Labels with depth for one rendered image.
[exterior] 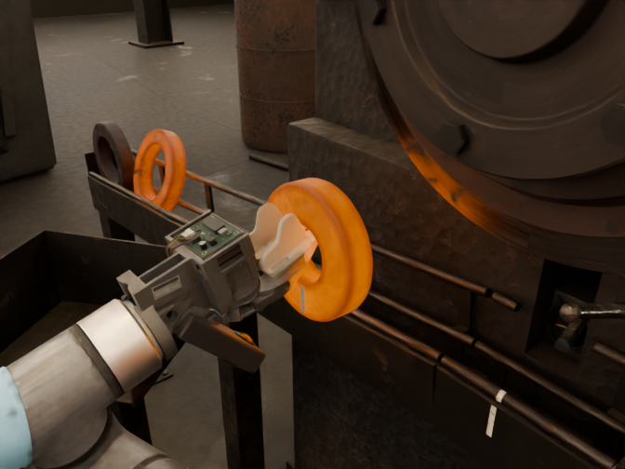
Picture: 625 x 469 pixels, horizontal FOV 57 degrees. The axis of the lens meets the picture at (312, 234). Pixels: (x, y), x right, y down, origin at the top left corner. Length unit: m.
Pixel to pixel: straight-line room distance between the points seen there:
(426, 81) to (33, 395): 0.39
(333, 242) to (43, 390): 0.28
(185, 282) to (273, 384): 1.19
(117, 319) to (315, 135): 0.46
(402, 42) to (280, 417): 1.27
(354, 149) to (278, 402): 0.98
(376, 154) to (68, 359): 0.46
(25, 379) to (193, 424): 1.12
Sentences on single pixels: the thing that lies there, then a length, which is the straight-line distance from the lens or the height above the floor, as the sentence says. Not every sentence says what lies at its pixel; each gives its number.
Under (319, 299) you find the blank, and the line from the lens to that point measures 0.62.
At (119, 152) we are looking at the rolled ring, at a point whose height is 0.70.
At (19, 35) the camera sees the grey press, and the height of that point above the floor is 0.71.
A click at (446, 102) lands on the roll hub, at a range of 0.45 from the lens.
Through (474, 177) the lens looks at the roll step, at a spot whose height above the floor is 0.94.
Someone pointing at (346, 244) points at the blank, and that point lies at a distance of 0.56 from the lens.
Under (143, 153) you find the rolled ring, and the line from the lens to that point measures 1.35.
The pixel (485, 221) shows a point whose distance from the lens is 0.56.
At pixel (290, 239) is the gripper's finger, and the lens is 0.58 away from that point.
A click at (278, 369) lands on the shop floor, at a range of 1.75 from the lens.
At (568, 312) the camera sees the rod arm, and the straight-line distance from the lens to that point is 0.43.
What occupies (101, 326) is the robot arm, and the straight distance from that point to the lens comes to 0.52.
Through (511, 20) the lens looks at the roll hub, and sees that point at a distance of 0.40.
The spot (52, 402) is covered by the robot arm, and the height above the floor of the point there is 0.80.
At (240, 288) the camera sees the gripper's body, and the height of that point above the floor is 0.83.
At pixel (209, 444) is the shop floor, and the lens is 1.56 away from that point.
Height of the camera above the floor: 1.13
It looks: 27 degrees down
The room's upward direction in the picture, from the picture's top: straight up
